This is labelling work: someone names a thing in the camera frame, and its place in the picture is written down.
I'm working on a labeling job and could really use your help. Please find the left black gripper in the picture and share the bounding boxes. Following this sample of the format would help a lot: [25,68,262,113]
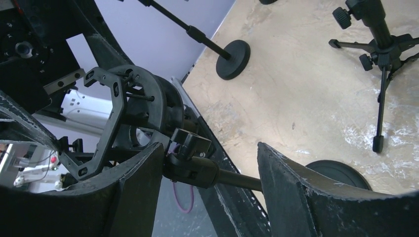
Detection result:
[0,0,131,151]

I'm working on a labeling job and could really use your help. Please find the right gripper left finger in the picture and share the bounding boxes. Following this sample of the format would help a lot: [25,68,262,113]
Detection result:
[0,143,164,237]

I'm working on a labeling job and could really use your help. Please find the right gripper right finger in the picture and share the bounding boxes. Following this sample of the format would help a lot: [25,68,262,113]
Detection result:
[257,142,419,237]

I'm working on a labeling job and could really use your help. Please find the black round-base shock-mount stand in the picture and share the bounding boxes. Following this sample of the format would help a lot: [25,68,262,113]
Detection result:
[57,64,373,191]

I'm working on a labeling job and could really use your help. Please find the black tripod shock-mount stand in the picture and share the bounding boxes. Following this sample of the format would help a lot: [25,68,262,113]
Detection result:
[329,0,419,154]

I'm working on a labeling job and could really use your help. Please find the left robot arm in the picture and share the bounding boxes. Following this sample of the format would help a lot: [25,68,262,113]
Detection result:
[0,0,130,136]

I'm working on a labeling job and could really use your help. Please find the black round-base front-left stand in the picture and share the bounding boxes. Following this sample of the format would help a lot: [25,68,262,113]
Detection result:
[139,0,251,80]

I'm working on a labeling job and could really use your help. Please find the black round-base stand with clip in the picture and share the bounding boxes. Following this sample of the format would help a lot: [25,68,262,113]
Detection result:
[259,0,278,5]

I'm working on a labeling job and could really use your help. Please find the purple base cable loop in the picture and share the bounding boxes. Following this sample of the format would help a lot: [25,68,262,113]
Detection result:
[172,181,195,214]

